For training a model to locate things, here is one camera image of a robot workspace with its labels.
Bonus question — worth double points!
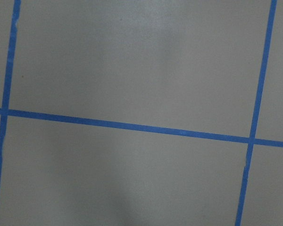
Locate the crosswise blue tape line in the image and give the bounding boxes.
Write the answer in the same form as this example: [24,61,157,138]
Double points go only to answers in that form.
[8,109,283,148]

